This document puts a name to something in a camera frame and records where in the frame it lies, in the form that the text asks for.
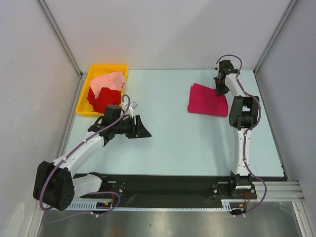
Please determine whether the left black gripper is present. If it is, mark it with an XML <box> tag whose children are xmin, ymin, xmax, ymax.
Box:
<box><xmin>113</xmin><ymin>115</ymin><xmax>151</xmax><ymax>139</ymax></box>

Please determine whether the magenta t shirt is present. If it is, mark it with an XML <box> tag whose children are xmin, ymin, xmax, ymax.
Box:
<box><xmin>187</xmin><ymin>83</ymin><xmax>229</xmax><ymax>118</ymax></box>

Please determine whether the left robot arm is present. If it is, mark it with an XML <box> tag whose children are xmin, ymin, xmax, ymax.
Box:
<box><xmin>33</xmin><ymin>102</ymin><xmax>152</xmax><ymax>211</ymax></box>

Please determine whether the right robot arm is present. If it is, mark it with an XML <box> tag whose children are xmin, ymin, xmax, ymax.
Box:
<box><xmin>214</xmin><ymin>57</ymin><xmax>261</xmax><ymax>199</ymax></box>

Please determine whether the red t shirt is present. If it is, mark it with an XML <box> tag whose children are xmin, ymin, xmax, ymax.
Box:
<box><xmin>87</xmin><ymin>87</ymin><xmax>121</xmax><ymax>114</ymax></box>

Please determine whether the light pink t shirt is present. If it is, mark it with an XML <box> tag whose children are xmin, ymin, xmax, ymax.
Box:
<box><xmin>90</xmin><ymin>72</ymin><xmax>125</xmax><ymax>98</ymax></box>

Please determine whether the yellow plastic bin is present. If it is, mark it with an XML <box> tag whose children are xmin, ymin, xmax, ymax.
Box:
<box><xmin>76</xmin><ymin>65</ymin><xmax>129</xmax><ymax>117</ymax></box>

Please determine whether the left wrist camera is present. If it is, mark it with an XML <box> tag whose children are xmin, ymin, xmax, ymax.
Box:
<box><xmin>126</xmin><ymin>102</ymin><xmax>138</xmax><ymax>117</ymax></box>

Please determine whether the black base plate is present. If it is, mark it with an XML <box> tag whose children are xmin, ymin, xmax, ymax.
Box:
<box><xmin>71</xmin><ymin>173</ymin><xmax>288</xmax><ymax>208</ymax></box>

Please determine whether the left aluminium frame post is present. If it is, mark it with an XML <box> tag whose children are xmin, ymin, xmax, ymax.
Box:
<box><xmin>36</xmin><ymin>0</ymin><xmax>84</xmax><ymax>79</ymax></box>

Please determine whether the aluminium frame post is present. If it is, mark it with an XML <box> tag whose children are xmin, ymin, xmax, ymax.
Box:
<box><xmin>36</xmin><ymin>0</ymin><xmax>84</xmax><ymax>79</ymax></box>
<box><xmin>253</xmin><ymin>0</ymin><xmax>299</xmax><ymax>75</ymax></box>

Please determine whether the right aluminium frame post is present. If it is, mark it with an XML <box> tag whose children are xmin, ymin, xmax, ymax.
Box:
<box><xmin>253</xmin><ymin>0</ymin><xmax>299</xmax><ymax>75</ymax></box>

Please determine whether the white slotted cable duct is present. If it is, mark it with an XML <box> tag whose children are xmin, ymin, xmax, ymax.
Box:
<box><xmin>66</xmin><ymin>198</ymin><xmax>248</xmax><ymax>212</ymax></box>

